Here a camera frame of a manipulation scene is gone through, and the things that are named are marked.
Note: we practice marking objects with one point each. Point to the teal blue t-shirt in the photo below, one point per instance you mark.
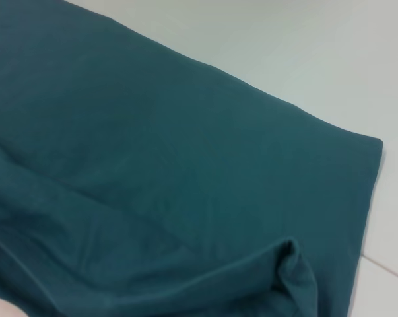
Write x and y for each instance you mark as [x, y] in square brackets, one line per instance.
[172, 165]

